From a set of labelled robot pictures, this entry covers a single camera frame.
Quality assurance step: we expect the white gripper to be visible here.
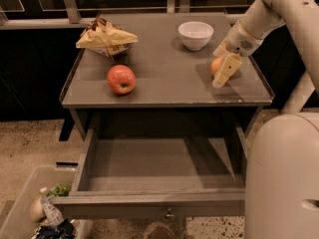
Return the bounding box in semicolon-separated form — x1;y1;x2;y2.
212;20;264;89

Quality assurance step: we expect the orange fruit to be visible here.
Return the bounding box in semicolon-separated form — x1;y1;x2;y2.
210;57;222;76

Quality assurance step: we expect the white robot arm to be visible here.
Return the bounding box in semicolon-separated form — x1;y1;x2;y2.
212;0;319;239

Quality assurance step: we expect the open grey top drawer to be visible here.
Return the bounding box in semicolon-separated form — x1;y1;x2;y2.
55;125;246;219

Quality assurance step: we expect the metal drawer knob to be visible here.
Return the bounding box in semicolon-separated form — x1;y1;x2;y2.
164;207;175;219

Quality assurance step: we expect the white bowl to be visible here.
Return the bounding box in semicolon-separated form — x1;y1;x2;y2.
177;21;214;51

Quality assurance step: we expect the grey cabinet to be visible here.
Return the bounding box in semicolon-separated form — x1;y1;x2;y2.
61;13;273;135

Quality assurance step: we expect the red apple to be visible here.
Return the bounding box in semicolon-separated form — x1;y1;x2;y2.
107;65;136;95

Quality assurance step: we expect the yellow chip bag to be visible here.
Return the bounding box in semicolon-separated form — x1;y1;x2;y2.
76;17;138;58

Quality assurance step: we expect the metal window railing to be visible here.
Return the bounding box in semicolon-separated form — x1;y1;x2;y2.
0;0;253;30

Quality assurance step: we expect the green snack bag in bin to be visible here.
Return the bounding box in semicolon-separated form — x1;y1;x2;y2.
50;183;71;197

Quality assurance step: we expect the plastic bottle in bin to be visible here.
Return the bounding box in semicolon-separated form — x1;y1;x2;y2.
40;187;64;227

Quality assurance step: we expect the dark blue snack bag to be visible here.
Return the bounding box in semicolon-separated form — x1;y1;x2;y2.
30;219;75;239

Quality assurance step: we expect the white round object in bin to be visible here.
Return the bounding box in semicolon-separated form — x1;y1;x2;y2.
29;195;46;222

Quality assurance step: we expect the clear plastic bin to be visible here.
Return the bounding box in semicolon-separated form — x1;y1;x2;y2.
0;167;92;239

